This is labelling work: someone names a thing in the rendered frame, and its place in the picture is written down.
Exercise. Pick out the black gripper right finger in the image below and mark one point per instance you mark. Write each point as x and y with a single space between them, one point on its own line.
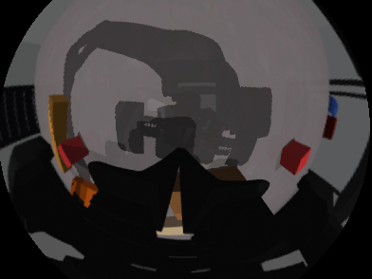
200 190

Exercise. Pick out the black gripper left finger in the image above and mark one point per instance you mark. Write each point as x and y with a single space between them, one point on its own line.
152 187

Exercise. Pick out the orange flat bar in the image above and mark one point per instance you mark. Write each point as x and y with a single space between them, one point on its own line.
58 125

